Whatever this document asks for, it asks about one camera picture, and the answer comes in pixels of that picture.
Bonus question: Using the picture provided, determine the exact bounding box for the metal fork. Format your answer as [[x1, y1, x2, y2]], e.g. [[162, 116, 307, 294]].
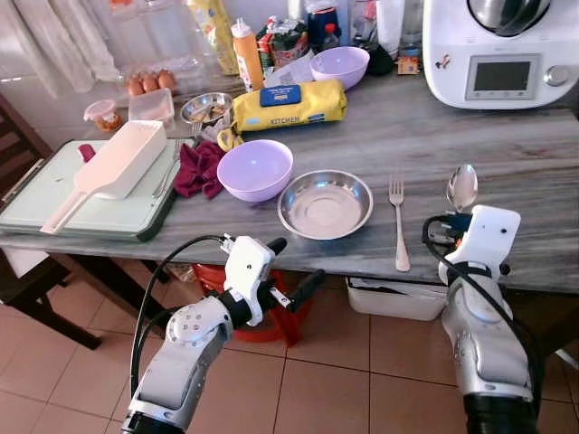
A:
[[388, 175, 411, 273]]

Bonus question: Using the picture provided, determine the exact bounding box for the large steel bowl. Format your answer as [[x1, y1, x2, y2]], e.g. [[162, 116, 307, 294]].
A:
[[277, 169, 375, 241]]

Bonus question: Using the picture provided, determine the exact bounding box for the clear plastic container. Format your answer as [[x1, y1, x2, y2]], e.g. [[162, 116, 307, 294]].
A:
[[128, 88, 176, 125]]

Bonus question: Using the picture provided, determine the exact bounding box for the metal spoon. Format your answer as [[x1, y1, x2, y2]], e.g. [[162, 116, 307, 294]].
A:
[[446, 164, 479, 214]]

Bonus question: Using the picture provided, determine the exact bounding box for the white food processor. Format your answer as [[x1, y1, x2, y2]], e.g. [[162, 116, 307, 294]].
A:
[[422, 0, 579, 110]]

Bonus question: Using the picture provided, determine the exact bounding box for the maroon cloth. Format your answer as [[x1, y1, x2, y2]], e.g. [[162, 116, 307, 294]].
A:
[[172, 140, 227, 200]]

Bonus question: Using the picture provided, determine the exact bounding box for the white plastic scoop with handle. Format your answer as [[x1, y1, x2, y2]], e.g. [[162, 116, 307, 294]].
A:
[[40, 120, 168, 235]]

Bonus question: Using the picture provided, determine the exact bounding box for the yellow food bag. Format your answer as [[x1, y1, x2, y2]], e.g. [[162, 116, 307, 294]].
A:
[[185, 0, 238, 75]]

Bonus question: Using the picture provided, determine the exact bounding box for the black round object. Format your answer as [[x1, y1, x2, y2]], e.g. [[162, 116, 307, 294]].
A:
[[366, 43, 396, 77]]

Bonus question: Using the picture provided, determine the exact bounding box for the orange sauce bottle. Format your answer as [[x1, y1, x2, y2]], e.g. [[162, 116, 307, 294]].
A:
[[230, 18, 265, 91]]

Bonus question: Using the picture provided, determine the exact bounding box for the red green food packet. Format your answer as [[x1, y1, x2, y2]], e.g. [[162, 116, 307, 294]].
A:
[[262, 18, 310, 69]]

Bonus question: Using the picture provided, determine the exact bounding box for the red plastic stool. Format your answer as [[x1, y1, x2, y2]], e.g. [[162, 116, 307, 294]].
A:
[[190, 262, 313, 347]]

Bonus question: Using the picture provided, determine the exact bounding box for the pale green tray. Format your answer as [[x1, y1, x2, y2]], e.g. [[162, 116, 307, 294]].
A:
[[0, 137, 182, 242]]

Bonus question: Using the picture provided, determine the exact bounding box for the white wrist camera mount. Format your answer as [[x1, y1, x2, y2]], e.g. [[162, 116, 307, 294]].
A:
[[449, 204, 523, 278], [221, 235, 275, 327]]

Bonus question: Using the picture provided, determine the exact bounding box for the yellow ring handle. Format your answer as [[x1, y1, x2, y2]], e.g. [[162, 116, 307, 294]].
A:
[[217, 127, 243, 153]]

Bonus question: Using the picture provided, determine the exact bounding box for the white bottle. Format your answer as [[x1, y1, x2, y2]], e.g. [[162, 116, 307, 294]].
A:
[[375, 0, 405, 55]]

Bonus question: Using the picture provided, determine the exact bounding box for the small purple plastic bowl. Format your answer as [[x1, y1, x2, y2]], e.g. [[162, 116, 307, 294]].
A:
[[309, 47, 371, 90]]

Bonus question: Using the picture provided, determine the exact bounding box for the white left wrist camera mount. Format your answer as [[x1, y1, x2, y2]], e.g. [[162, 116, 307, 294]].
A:
[[221, 235, 275, 327]]

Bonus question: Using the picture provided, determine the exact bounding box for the small steel bowl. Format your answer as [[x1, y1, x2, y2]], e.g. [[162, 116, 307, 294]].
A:
[[179, 92, 233, 126]]

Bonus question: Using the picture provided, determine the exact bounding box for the white storage box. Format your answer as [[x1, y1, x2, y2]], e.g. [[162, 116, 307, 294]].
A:
[[346, 276, 449, 322]]

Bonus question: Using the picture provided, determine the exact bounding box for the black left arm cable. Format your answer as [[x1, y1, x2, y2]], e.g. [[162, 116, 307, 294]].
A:
[[129, 233, 238, 399]]

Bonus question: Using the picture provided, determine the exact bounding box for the yellow kitchen wipes pack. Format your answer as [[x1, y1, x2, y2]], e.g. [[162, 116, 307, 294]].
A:
[[231, 79, 348, 133]]

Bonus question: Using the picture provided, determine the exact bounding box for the small pink lidded tub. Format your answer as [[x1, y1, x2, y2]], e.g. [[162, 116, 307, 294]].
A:
[[83, 99, 123, 134]]

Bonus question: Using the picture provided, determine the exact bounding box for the large purple plastic bowl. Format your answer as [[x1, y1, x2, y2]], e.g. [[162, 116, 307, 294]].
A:
[[216, 139, 295, 203]]

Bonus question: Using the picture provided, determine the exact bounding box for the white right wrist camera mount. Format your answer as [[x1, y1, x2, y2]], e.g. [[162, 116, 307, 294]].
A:
[[449, 204, 523, 278]]

